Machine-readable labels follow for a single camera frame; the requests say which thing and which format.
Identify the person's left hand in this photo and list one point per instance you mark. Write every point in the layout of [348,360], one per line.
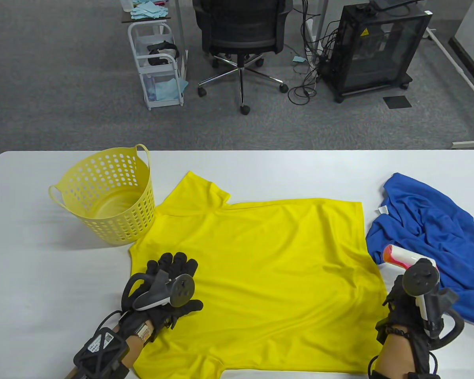
[173,265]

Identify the person's right hand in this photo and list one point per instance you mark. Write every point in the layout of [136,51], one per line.
[401,312]

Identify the pink lint roller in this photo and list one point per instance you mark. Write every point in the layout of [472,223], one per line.
[399,256]

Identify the blue t-shirt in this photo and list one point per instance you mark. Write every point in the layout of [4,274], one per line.
[438,237]

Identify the yellow t-shirt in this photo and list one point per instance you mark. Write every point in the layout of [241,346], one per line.
[260,276]

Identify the person's left forearm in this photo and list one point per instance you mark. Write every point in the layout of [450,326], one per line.
[136,347]

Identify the person's right forearm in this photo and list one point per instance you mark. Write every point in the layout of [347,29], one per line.
[395,359]

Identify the grey left hand controller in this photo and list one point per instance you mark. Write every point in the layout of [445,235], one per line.
[181,290]

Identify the grey hand controller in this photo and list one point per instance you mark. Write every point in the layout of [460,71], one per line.
[420,278]
[181,290]

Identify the grey right hand controller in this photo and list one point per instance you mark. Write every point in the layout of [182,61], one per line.
[420,278]

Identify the yellow perforated plastic basket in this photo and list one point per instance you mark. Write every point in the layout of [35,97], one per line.
[102,209]

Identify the light blue cloth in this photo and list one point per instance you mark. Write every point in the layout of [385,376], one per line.
[168,90]

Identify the black floor plate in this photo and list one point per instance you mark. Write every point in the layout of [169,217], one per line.
[397,102]

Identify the black headset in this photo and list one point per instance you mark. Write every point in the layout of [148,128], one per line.
[162,51]

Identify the white rolling cart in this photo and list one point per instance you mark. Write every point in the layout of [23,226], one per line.
[132,43]

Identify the light blue paper scrap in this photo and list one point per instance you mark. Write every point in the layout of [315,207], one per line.
[299,59]

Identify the black office chair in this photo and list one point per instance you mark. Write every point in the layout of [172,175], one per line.
[241,23]

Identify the pile of light blue cloths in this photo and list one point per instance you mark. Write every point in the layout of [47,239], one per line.
[150,11]

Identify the black equipment cabinet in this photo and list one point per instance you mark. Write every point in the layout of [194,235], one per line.
[379,55]

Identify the white desk leg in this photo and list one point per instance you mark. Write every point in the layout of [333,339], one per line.
[320,23]

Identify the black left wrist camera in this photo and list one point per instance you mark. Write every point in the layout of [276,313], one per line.
[100,355]

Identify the white desk base frame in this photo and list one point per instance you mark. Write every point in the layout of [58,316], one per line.
[458,67]

